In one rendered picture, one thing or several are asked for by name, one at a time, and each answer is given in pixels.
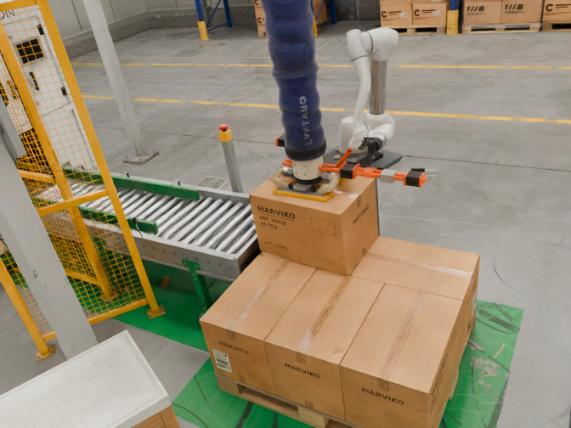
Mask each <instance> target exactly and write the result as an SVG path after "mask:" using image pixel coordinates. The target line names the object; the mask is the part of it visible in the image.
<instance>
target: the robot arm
mask: <svg viewBox="0 0 571 428"><path fill-rule="evenodd" d="M398 44H399V34H398V33H397V32H396V31H395V30H394V29H391V28H386V27H385V28H377V29H374V30H370V31H366V32H361V31H360V30H358V29H352V30H351V31H349V32H348V33H347V36H346V46H347V51H348V56H349V58H350V59H351V62H352V64H353V67H354V69H355V70H356V72H357V74H358V76H359V80H360V89H359V96H358V100H357V104H356V108H355V111H354V116H353V117H346V118H344V119H343V120H342V121H341V122H340V125H339V127H338V144H339V149H336V152H337V153H338V154H339V155H336V156H334V160H340V159H341V158H342V157H343V155H344V154H345V153H346V151H347V150H348V149H351V150H352V152H351V153H350V154H349V156H348V157H347V159H346V160H345V161H352V162H358V161H360V160H361V159H363V158H365V157H366V156H368V157H367V160H366V163H365V165H363V166H362V168H366V167H371V166H372V163H373V161H374V159H375V157H374V154H375V152H377V151H378V150H380V149H382V148H383V147H384V146H385V145H386V144H388V143H389V142H390V141H391V140H392V138H393V135H394V132H395V131H394V129H395V123H394V120H393V118H392V117H391V116H390V115H389V114H388V113H387V112H386V111H385V97H386V81H387V60H388V58H389V57H390V54H391V52H392V51H393V49H394V48H396V47H397V46H398ZM368 54H369V56H370V59H371V62H370V67H369V60H368ZM369 93H370V109H369V110H368V111H367V112H366V114H365V118H364V120H363V121H362V119H363V114H364V111H365V106H366V102H367V99H368V96H369ZM367 151H368V152H367Z"/></svg>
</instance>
